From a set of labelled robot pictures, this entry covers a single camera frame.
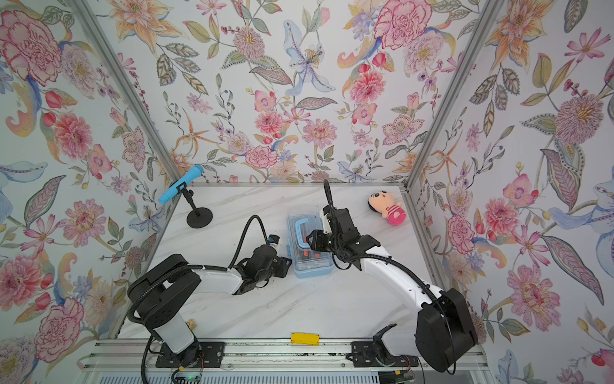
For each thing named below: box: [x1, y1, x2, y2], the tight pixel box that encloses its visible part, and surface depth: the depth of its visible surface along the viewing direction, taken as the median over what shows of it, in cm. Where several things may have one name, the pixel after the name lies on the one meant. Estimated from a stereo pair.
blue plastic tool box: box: [286, 209, 335, 279], surface depth 88 cm
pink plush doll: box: [367, 190, 407, 226], surface depth 108 cm
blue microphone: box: [158, 164, 205, 205], surface depth 92 cm
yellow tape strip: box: [290, 332, 321, 346], surface depth 78 cm
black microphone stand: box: [175, 181, 213, 229], surface depth 109 cm
